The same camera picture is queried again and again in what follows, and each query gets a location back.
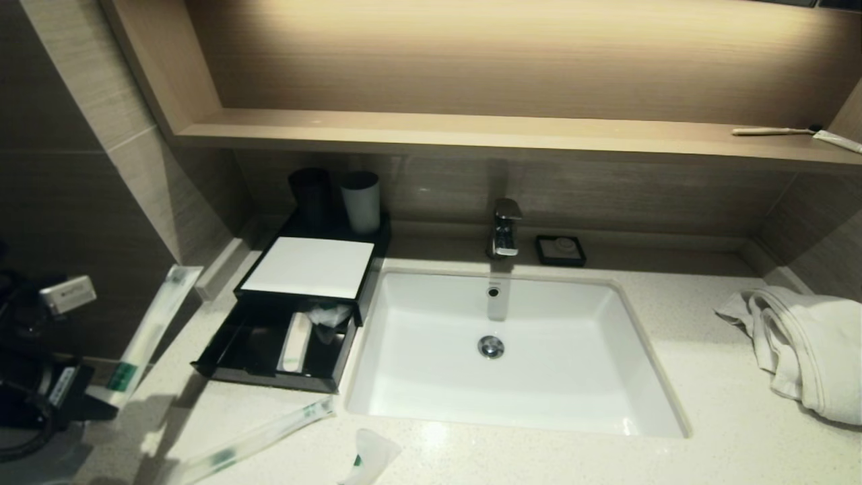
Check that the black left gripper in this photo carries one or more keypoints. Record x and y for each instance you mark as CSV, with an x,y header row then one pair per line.
x,y
34,397

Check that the long clear toothbrush packet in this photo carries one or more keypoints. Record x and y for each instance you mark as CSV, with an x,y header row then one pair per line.
x,y
269,431
151,323

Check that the black box drawer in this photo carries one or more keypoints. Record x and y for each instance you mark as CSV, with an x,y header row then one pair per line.
x,y
242,350

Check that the black amenity box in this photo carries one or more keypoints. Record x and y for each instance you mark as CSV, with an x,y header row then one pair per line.
x,y
377,269

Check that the white oblong amenity packet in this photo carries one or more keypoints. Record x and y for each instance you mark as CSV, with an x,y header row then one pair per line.
x,y
295,343

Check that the crumpled clear plastic packet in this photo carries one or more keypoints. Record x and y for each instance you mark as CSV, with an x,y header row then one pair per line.
x,y
330,316

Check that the small clear green-print packet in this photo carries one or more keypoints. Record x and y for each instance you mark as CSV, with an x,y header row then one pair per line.
x,y
370,455

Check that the black cup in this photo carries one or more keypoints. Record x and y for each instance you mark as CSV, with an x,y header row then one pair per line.
x,y
310,195

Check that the white cup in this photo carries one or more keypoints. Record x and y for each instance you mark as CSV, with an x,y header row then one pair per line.
x,y
361,202

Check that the chrome sink drain stopper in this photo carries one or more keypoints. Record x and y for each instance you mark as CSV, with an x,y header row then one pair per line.
x,y
491,347

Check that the white rectangular sink basin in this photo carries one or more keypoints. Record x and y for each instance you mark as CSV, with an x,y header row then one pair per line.
x,y
539,377

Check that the chrome faucet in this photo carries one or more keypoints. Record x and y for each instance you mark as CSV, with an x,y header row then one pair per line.
x,y
505,229

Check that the black square soap dish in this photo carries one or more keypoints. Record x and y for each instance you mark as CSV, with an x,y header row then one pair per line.
x,y
540,259

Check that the round soap bar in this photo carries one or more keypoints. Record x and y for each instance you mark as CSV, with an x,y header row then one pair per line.
x,y
562,248

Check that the white folded towel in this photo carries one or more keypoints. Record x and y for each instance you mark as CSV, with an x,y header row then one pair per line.
x,y
808,350

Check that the beige toothbrush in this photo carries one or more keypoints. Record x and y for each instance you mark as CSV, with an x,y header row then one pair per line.
x,y
774,131

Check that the white toothpaste tube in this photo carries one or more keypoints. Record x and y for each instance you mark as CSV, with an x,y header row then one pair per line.
x,y
838,140

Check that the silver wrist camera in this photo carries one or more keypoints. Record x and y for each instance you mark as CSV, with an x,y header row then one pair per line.
x,y
67,294

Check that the wooden wall shelf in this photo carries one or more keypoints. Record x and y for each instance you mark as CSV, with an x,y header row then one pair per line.
x,y
471,131

